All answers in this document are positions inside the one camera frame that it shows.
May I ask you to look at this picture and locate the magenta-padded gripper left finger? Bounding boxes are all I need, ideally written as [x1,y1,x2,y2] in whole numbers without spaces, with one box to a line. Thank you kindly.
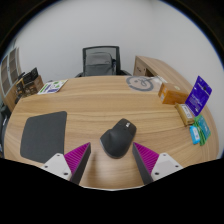
[40,142,92,185]

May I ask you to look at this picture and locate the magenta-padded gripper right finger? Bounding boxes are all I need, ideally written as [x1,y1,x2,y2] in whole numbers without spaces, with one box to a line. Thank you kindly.
[132,142,184,185]

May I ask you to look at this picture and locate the dark grey computer mouse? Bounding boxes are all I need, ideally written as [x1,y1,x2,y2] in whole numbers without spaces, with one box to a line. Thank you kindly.
[99,118,138,159]

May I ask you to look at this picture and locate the dark grey mouse pad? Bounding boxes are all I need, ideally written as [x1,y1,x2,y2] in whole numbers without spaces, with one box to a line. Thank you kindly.
[19,110,68,164]

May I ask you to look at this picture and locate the small blue package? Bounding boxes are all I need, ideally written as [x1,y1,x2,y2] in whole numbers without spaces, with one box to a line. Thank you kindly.
[188,124,201,145]

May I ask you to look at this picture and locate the small tan box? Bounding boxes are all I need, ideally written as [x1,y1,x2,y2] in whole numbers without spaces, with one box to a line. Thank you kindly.
[174,102,196,127]

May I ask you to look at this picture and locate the green package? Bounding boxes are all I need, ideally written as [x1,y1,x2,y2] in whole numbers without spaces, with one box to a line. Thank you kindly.
[194,114,212,147]

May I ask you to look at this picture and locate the brown cardboard box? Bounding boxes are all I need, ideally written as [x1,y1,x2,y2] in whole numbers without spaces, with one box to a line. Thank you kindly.
[157,82,190,105]

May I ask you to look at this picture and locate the white green purple leaflet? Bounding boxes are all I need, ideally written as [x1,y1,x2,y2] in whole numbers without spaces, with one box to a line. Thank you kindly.
[37,78,69,95]

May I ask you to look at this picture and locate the black leather office chair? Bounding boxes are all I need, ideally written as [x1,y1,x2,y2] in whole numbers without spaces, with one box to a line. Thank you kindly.
[0,104,13,156]

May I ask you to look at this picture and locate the white papers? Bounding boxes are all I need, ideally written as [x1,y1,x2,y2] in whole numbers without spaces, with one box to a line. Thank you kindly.
[151,75,169,85]

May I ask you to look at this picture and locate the purple card package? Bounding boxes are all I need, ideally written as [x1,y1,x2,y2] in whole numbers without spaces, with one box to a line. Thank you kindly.
[185,75,213,117]

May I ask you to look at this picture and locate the brown carton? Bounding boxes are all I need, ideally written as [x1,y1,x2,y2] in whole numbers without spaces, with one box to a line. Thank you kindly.
[14,74,45,98]

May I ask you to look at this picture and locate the wooden side desk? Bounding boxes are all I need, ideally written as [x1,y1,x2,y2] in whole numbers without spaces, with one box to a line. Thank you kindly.
[133,55,221,159]

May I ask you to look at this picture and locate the black box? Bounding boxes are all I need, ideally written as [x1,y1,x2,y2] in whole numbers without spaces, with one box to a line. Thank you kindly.
[21,67,39,85]

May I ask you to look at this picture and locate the grey backpack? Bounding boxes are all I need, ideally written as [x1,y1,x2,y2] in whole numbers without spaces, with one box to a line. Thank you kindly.
[84,51,116,77]

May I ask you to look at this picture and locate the black mesh office chair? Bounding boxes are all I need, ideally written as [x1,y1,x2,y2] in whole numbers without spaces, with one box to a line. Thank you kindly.
[74,45,132,78]

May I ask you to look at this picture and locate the wooden shelf unit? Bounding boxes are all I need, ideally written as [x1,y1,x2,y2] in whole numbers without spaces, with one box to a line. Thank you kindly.
[0,46,23,113]

